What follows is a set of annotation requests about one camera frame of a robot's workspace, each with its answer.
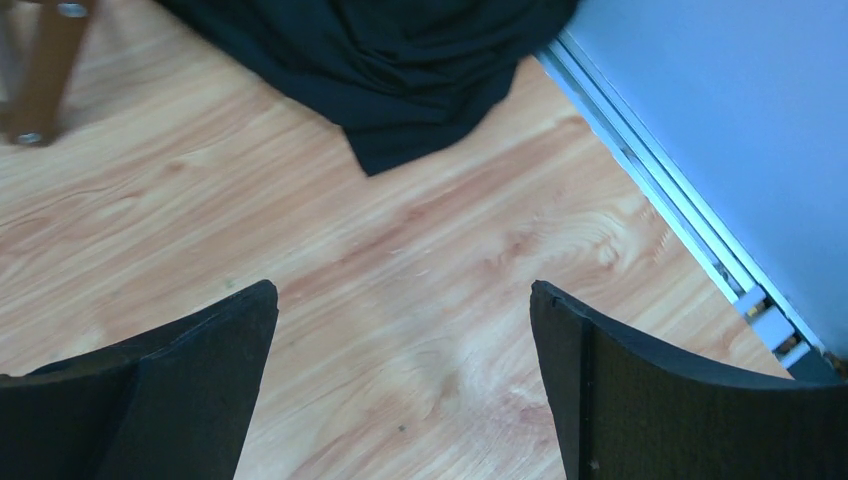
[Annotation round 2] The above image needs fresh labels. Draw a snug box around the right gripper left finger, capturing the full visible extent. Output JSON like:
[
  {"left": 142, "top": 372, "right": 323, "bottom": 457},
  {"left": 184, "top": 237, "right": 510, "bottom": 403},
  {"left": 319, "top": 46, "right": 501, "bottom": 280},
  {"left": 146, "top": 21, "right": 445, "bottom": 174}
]
[{"left": 1, "top": 280, "right": 278, "bottom": 479}]

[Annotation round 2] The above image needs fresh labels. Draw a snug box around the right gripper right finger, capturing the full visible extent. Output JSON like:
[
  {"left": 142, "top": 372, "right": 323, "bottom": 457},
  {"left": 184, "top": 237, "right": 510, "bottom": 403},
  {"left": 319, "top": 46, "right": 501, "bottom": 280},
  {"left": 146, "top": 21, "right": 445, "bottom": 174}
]
[{"left": 530, "top": 281, "right": 847, "bottom": 479}]

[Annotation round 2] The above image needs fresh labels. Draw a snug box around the brown wooden wine rack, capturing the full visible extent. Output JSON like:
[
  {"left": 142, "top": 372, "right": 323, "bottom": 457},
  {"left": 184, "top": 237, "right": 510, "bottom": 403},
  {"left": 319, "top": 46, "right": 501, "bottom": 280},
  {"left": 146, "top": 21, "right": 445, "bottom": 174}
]
[{"left": 1, "top": 0, "right": 99, "bottom": 146}]

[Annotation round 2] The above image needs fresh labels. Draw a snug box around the black cloth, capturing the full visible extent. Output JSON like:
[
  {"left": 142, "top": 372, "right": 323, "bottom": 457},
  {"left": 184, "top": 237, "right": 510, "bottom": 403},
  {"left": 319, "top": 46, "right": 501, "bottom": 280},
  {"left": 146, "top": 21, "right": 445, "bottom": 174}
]
[{"left": 164, "top": 0, "right": 578, "bottom": 176}]

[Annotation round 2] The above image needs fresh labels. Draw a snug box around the aluminium frame rail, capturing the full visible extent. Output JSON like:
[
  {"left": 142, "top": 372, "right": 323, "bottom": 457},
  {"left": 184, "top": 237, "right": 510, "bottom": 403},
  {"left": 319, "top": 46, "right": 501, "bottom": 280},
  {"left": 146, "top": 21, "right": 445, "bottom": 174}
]
[{"left": 537, "top": 32, "right": 847, "bottom": 383}]

